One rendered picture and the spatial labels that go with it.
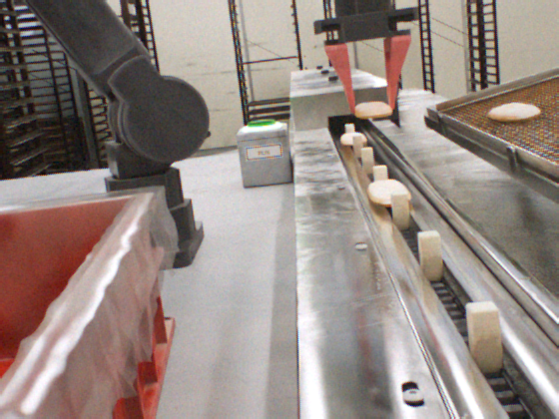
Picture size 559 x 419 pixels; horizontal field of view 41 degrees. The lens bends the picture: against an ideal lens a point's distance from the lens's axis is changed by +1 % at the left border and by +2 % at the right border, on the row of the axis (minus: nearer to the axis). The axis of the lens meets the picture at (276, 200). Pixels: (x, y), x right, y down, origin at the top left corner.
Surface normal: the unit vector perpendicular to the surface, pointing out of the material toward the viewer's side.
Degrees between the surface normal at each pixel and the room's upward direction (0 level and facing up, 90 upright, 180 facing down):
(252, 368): 0
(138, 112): 90
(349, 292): 0
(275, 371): 0
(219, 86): 90
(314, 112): 90
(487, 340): 90
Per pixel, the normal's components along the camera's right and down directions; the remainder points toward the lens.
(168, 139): 0.36, 0.14
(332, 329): -0.12, -0.97
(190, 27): -0.02, 0.20
